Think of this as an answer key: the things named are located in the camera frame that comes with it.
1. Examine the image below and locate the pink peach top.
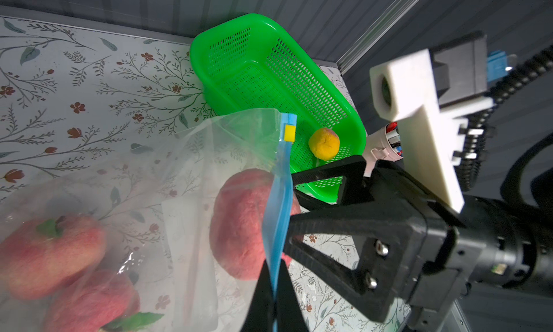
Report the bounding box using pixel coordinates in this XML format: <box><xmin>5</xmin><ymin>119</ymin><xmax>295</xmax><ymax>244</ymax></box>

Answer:
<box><xmin>1</xmin><ymin>215</ymin><xmax>107</xmax><ymax>300</ymax></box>

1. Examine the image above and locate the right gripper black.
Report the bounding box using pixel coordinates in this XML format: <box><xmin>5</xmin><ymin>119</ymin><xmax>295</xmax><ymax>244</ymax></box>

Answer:
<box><xmin>282</xmin><ymin>154</ymin><xmax>553</xmax><ymax>332</ymax></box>

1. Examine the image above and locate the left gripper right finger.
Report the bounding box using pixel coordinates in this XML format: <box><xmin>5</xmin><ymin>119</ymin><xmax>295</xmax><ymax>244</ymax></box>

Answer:
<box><xmin>275</xmin><ymin>260</ymin><xmax>309</xmax><ymax>332</ymax></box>

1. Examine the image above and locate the yellow peach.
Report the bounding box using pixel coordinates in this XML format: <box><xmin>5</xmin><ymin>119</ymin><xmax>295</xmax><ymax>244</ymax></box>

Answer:
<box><xmin>308</xmin><ymin>128</ymin><xmax>340</xmax><ymax>161</ymax></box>

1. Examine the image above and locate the pink peach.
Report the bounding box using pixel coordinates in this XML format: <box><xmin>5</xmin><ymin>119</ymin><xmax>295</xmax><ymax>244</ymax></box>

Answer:
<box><xmin>209</xmin><ymin>167</ymin><xmax>303</xmax><ymax>282</ymax></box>
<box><xmin>43</xmin><ymin>270</ymin><xmax>164</xmax><ymax>332</ymax></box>
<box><xmin>1</xmin><ymin>215</ymin><xmax>107</xmax><ymax>300</ymax></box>

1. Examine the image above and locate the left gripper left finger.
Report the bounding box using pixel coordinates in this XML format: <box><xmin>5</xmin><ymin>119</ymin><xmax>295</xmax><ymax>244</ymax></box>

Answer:
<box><xmin>240</xmin><ymin>261</ymin><xmax>275</xmax><ymax>332</ymax></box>

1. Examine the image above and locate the pink peach bottom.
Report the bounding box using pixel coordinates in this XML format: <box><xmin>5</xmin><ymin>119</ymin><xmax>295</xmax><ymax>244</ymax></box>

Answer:
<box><xmin>209</xmin><ymin>167</ymin><xmax>303</xmax><ymax>282</ymax></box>

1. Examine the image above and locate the green plastic basket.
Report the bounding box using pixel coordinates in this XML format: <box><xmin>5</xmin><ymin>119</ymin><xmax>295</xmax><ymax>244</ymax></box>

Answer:
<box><xmin>190</xmin><ymin>14</ymin><xmax>366</xmax><ymax>204</ymax></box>

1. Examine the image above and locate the pink pen cup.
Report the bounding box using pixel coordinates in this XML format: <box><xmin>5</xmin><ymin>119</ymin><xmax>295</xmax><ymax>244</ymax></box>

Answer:
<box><xmin>362</xmin><ymin>122</ymin><xmax>403</xmax><ymax>177</ymax></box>

